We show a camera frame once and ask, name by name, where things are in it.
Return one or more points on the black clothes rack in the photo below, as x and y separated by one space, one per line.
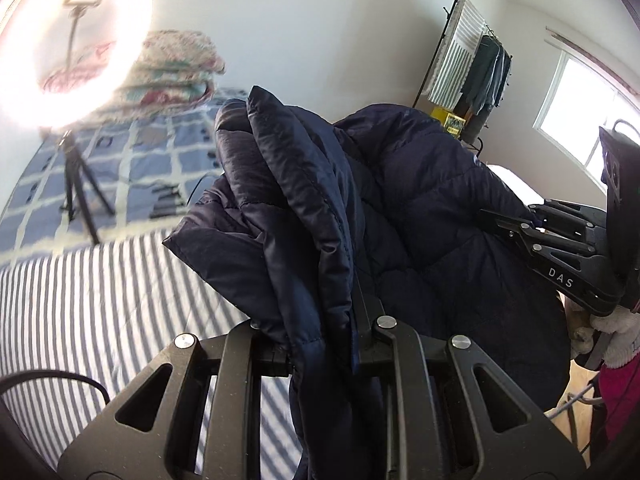
452 15

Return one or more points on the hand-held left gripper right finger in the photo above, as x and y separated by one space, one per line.
372 345

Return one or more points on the folded floral quilt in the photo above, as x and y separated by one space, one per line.
175 65

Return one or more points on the yellow box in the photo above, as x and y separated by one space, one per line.
447 120

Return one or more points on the person's right hand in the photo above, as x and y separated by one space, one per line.
620 332

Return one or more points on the person's magenta garment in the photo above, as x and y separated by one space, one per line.
622 400

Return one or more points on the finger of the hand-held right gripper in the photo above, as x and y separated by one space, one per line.
525 237
575 220

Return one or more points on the window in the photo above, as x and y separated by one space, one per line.
585 120

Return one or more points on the blue checked blanket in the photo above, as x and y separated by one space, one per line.
150 160

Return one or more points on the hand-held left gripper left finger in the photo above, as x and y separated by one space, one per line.
240 360

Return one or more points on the hanging striped towel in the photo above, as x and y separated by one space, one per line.
455 55

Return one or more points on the striped bed sheet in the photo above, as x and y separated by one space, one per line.
100 300

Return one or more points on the navy puffer jacket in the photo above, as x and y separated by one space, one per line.
425 210

